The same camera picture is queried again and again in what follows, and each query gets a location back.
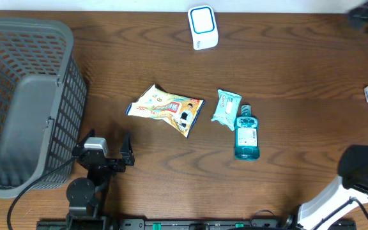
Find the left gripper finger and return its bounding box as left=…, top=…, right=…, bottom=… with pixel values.
left=120, top=132, right=135, bottom=165
left=79, top=129, right=95, bottom=144

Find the yellow snack bag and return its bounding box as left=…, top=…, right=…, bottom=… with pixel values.
left=125, top=84, right=205, bottom=138

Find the teal wet wipes pack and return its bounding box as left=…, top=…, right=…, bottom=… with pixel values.
left=211, top=89, right=242, bottom=131

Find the teal mouthwash bottle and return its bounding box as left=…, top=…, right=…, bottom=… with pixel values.
left=234, top=104, right=260, bottom=161

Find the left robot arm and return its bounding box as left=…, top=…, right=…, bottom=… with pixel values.
left=66, top=130, right=135, bottom=229

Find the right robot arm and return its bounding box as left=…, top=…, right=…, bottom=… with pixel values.
left=284, top=1, right=368, bottom=229

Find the white barcode scanner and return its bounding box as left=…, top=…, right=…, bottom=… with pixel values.
left=187, top=5, right=219, bottom=50

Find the grey plastic mesh basket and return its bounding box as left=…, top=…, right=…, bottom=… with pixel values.
left=0, top=17, right=88, bottom=199

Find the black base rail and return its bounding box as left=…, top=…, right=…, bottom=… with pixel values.
left=36, top=218, right=282, bottom=230

